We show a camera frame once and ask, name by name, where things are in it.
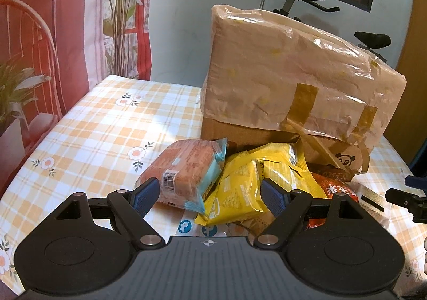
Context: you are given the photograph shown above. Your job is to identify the beige snack packet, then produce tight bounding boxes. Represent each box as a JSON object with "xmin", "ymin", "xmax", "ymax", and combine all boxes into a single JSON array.
[{"xmin": 238, "ymin": 210, "xmax": 279, "ymax": 240}]

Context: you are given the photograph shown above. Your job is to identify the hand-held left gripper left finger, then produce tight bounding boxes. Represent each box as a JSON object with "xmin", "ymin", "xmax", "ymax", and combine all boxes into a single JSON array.
[{"xmin": 55, "ymin": 177, "xmax": 165, "ymax": 249}]

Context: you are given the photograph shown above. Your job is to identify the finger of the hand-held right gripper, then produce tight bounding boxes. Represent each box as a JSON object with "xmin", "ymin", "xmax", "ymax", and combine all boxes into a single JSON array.
[
  {"xmin": 404, "ymin": 175, "xmax": 427, "ymax": 189},
  {"xmin": 385, "ymin": 188, "xmax": 427, "ymax": 223}
]

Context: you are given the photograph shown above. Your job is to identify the yellow snack packet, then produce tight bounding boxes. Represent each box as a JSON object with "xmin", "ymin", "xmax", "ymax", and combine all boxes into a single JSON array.
[
  {"xmin": 248, "ymin": 142, "xmax": 329, "ymax": 202},
  {"xmin": 195, "ymin": 151, "xmax": 269, "ymax": 228}
]

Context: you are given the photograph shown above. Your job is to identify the printed plant curtain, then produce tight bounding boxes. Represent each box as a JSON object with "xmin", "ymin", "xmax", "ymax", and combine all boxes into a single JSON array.
[{"xmin": 0, "ymin": 0, "xmax": 153, "ymax": 198}]

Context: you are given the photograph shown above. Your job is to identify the plastic-wrapped cardboard box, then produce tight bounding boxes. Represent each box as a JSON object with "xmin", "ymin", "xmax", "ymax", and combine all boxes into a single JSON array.
[{"xmin": 199, "ymin": 3, "xmax": 408, "ymax": 184}]

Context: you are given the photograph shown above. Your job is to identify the orange bread packet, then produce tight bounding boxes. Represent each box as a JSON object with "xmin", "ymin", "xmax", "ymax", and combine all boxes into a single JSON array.
[{"xmin": 134, "ymin": 139, "xmax": 228, "ymax": 214}]

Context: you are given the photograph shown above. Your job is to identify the wooden door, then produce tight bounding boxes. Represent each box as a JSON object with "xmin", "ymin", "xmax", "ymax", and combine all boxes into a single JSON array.
[{"xmin": 394, "ymin": 28, "xmax": 427, "ymax": 169}]

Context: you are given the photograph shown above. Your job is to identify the red snack packet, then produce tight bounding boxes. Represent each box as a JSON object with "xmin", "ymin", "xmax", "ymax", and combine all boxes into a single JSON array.
[{"xmin": 305, "ymin": 171, "xmax": 360, "ymax": 230}]

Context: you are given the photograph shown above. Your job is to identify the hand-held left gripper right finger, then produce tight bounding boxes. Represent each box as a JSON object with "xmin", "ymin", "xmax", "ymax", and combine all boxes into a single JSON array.
[{"xmin": 254, "ymin": 178, "xmax": 362, "ymax": 249}]

